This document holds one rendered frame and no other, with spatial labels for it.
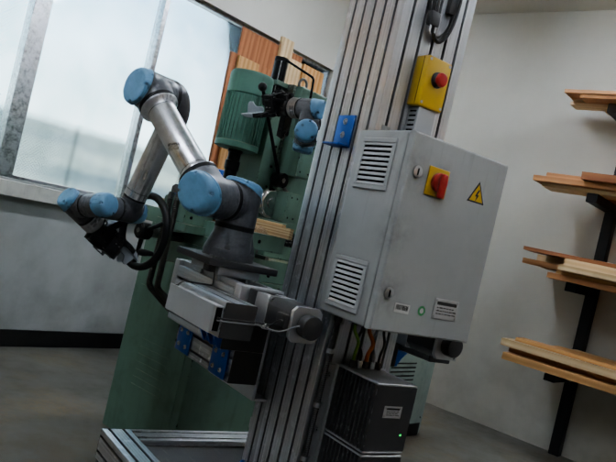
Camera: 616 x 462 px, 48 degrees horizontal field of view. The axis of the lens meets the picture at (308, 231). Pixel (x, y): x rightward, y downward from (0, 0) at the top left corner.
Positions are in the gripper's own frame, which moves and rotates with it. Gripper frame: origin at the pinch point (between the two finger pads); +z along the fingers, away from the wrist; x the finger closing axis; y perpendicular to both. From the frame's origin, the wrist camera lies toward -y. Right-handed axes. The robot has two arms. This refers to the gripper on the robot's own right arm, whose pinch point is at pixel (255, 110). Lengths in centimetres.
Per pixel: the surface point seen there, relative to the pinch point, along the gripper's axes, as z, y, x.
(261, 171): 5.6, -26.6, -2.2
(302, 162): -6.6, -25.3, -13.6
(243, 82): 8.5, 9.5, -4.0
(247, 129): 5.0, -7.6, 1.7
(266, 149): 5.6, -18.8, -6.8
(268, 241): -21, -41, 24
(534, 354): -52, -168, -121
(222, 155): 131, -61, -81
